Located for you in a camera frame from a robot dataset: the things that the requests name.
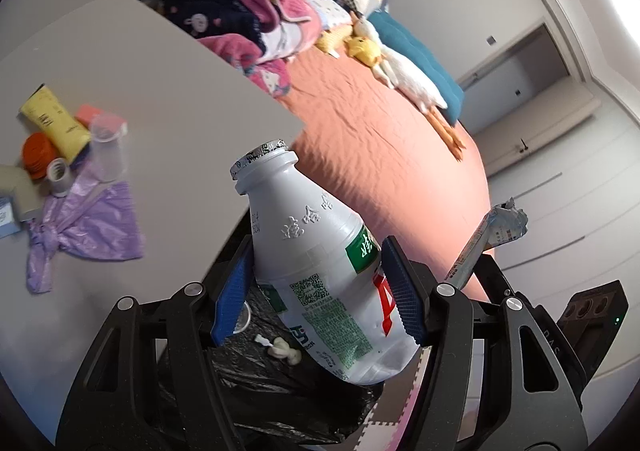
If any pink small box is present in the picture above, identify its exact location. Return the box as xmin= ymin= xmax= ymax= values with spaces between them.
xmin=75 ymin=103 xmax=108 ymax=128

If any clear plastic cup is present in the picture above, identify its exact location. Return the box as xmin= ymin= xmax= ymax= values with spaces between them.
xmin=89 ymin=113 xmax=129 ymax=182

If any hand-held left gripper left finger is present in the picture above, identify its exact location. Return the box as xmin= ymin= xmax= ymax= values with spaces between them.
xmin=55 ymin=235 xmax=256 ymax=451

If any clear plastic piece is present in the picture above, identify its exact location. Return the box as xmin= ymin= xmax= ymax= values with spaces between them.
xmin=232 ymin=300 xmax=252 ymax=334

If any foam floor mat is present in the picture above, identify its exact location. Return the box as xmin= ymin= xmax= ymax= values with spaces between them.
xmin=345 ymin=346 xmax=437 ymax=451

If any white goose plush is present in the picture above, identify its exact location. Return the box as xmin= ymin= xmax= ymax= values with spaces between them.
xmin=350 ymin=13 xmax=468 ymax=162

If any white crumpled scrap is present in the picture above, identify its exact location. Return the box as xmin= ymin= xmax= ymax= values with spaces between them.
xmin=254 ymin=335 xmax=302 ymax=365

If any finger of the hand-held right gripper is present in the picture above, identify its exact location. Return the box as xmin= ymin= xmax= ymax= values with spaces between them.
xmin=472 ymin=255 xmax=513 ymax=304

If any white plastic bottle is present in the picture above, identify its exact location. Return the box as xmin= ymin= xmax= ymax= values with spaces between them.
xmin=229 ymin=138 xmax=426 ymax=386

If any bed with orange sheet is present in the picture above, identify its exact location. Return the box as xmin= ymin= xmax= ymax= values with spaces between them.
xmin=276 ymin=47 xmax=494 ymax=306

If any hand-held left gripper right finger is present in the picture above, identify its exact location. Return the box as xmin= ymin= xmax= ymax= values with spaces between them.
xmin=381 ymin=235 xmax=590 ymax=451

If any grey cardboard box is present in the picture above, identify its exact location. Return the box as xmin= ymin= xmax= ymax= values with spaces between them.
xmin=0 ymin=165 xmax=52 ymax=222

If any silver wrapper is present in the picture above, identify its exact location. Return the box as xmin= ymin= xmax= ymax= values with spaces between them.
xmin=442 ymin=197 xmax=528 ymax=292

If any navy printed blanket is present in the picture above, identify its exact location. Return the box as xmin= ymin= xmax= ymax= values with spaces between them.
xmin=159 ymin=0 xmax=275 ymax=58

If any purple plastic bag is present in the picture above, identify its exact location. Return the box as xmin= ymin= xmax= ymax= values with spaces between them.
xmin=25 ymin=165 xmax=146 ymax=295

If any blue and white box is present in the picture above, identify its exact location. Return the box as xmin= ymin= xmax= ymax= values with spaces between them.
xmin=0 ymin=195 xmax=23 ymax=239

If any white printed pillow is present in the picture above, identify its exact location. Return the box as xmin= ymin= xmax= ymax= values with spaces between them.
xmin=304 ymin=0 xmax=354 ymax=32

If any yellow duck plush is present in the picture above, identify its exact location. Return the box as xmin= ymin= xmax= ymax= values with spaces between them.
xmin=347 ymin=35 xmax=384 ymax=68

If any grey door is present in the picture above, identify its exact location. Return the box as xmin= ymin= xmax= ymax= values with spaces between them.
xmin=455 ymin=22 xmax=601 ymax=142

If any white tape roll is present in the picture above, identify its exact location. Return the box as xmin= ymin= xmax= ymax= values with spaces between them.
xmin=47 ymin=158 xmax=72 ymax=196

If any yellow packet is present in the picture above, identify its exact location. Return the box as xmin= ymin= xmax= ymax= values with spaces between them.
xmin=19 ymin=85 xmax=92 ymax=162

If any orange plastic lid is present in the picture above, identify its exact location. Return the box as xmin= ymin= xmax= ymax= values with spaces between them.
xmin=22 ymin=132 xmax=57 ymax=180

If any pink printed blanket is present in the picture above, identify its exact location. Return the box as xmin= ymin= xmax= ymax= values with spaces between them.
xmin=199 ymin=33 xmax=293 ymax=98

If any small yellow plush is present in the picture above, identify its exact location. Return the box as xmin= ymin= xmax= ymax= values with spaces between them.
xmin=315 ymin=23 xmax=356 ymax=58

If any teal cushion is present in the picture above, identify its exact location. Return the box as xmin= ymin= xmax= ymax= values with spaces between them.
xmin=367 ymin=11 xmax=466 ymax=126

